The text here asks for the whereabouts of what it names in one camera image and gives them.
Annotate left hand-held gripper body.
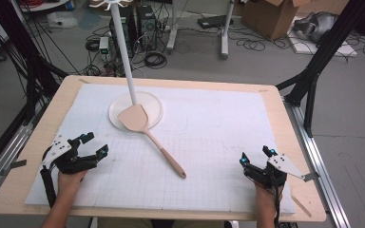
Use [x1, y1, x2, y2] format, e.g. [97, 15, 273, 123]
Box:
[41, 134, 99, 175]

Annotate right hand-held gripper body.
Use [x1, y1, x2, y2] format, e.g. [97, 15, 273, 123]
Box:
[242, 153, 308, 190]

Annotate pink spatula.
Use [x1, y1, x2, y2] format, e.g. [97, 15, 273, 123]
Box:
[117, 104, 187, 180]

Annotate white utensil rack stand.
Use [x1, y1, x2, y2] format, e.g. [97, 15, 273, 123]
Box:
[88, 0, 164, 133]

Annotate person's left hand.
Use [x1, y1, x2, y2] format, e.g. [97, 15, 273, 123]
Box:
[57, 168, 88, 199]

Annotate person's right hand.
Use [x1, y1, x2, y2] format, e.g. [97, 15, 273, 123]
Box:
[254, 181, 285, 220]

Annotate grey tape piece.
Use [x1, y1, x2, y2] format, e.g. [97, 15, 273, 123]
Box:
[0, 159, 29, 177]
[303, 171, 320, 183]

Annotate wooden strip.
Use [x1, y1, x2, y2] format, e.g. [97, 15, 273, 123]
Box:
[290, 193, 314, 219]

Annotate white grid mat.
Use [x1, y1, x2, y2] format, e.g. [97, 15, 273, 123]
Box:
[25, 83, 297, 215]

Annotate person's khaki pants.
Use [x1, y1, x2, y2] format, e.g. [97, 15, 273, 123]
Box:
[96, 217, 226, 228]

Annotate white power adapter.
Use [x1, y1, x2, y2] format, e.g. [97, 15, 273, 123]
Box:
[98, 36, 110, 62]

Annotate black computer tower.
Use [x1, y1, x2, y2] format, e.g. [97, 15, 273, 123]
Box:
[135, 4, 158, 52]
[108, 6, 138, 59]

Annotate clear plastic bag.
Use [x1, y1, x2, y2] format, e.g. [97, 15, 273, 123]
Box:
[46, 11, 79, 29]

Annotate white stand leg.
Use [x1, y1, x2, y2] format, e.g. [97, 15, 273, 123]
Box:
[165, 0, 181, 53]
[220, 0, 236, 61]

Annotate white foam board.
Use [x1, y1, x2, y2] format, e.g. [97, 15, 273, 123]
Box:
[286, 15, 358, 58]

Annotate grey bag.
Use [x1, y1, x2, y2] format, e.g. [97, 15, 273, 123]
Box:
[293, 11, 339, 44]

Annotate large cardboard box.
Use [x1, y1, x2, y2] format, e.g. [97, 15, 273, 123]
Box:
[240, 0, 312, 42]

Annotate flat black box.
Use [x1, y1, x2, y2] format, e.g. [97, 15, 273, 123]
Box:
[197, 14, 235, 29]

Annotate black sleeved gripper cable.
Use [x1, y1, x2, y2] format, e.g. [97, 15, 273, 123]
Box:
[39, 166, 58, 209]

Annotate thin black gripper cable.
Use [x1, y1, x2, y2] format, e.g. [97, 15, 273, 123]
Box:
[273, 185, 283, 228]

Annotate aluminium rail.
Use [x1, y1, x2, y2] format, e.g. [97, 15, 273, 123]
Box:
[0, 122, 34, 207]
[284, 101, 352, 228]

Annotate black metal frame stand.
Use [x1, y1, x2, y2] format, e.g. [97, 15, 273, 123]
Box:
[0, 0, 69, 125]
[275, 0, 365, 139]

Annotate coiled black cable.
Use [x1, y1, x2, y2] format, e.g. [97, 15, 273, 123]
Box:
[144, 50, 168, 70]

